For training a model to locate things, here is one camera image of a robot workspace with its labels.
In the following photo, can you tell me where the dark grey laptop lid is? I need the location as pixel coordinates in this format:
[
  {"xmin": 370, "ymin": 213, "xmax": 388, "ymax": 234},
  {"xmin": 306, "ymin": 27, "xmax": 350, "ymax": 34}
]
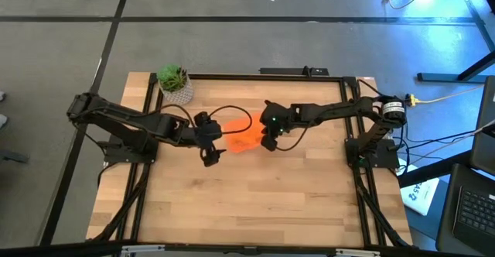
[{"xmin": 470, "ymin": 75, "xmax": 495, "ymax": 176}]

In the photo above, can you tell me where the black desk leg frame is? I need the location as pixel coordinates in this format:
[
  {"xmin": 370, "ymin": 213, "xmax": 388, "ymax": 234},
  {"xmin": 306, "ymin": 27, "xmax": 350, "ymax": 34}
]
[{"xmin": 416, "ymin": 0, "xmax": 495, "ymax": 84}]

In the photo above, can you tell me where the yellow extension cable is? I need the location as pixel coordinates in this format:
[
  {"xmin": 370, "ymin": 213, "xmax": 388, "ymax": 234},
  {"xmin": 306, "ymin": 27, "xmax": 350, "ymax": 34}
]
[{"xmin": 405, "ymin": 84, "xmax": 484, "ymax": 108}]

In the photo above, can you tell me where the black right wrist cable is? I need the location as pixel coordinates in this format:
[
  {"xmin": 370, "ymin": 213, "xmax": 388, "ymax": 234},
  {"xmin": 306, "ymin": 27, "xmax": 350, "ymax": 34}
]
[{"xmin": 275, "ymin": 125, "xmax": 311, "ymax": 152}]

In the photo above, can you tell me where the white triangle-patterned pot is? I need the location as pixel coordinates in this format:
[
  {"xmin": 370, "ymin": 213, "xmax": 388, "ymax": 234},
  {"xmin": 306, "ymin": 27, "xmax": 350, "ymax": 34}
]
[{"xmin": 159, "ymin": 79, "xmax": 194, "ymax": 106}]

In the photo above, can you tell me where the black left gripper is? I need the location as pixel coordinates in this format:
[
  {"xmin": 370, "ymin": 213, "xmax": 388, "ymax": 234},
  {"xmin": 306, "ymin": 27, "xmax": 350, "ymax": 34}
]
[{"xmin": 185, "ymin": 122, "xmax": 227, "ymax": 168}]

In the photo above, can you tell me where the black power cable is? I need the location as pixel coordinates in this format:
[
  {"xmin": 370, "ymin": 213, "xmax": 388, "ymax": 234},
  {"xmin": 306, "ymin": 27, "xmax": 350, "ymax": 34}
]
[{"xmin": 382, "ymin": 109, "xmax": 476, "ymax": 173}]

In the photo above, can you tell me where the black desk crossbar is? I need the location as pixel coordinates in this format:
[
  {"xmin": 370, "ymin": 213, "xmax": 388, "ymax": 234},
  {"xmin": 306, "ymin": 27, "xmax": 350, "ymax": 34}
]
[{"xmin": 398, "ymin": 150, "xmax": 473, "ymax": 188}]

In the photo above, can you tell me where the white booklet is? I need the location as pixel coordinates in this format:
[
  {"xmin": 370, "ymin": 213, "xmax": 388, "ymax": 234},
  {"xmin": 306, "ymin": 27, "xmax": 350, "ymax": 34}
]
[{"xmin": 400, "ymin": 163, "xmax": 441, "ymax": 217}]

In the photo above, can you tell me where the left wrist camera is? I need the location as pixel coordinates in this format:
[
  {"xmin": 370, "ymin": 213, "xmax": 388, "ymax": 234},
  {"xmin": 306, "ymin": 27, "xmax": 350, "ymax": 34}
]
[{"xmin": 193, "ymin": 111, "xmax": 213, "ymax": 129}]

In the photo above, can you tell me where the clear plastic container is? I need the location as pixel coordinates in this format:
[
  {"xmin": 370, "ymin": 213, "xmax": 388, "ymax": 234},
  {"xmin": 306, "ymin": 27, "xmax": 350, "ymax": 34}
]
[{"xmin": 223, "ymin": 111, "xmax": 267, "ymax": 155}]

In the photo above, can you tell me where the black front crossbeam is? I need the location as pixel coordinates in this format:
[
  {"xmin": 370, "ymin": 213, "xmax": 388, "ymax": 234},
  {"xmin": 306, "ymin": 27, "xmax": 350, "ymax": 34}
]
[{"xmin": 0, "ymin": 240, "xmax": 495, "ymax": 257}]

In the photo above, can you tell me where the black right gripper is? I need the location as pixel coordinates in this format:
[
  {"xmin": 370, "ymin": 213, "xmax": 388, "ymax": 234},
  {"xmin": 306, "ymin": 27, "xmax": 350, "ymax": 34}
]
[{"xmin": 259, "ymin": 101, "xmax": 294, "ymax": 152}]

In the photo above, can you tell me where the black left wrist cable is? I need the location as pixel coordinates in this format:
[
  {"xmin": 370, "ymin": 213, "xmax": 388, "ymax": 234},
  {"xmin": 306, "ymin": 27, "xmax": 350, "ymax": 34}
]
[{"xmin": 160, "ymin": 104, "xmax": 254, "ymax": 136}]

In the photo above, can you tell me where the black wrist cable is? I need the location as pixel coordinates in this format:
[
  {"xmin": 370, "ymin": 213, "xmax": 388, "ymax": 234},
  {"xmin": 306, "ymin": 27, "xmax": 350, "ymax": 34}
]
[
  {"xmin": 160, "ymin": 104, "xmax": 254, "ymax": 136},
  {"xmin": 275, "ymin": 125, "xmax": 311, "ymax": 152}
]

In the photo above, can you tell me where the black laptop with keyboard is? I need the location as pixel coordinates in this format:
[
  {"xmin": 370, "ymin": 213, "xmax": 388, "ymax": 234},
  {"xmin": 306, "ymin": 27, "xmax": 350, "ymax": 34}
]
[{"xmin": 435, "ymin": 163, "xmax": 495, "ymax": 257}]

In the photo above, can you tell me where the grey cable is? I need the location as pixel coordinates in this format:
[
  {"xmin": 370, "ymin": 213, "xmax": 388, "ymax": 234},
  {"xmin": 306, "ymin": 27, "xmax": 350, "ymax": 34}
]
[{"xmin": 405, "ymin": 119, "xmax": 495, "ymax": 166}]

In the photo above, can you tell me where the black aluminium table frame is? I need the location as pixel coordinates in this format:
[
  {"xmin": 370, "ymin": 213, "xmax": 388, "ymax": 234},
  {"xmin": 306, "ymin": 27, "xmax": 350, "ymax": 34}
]
[{"xmin": 92, "ymin": 73, "xmax": 413, "ymax": 250}]

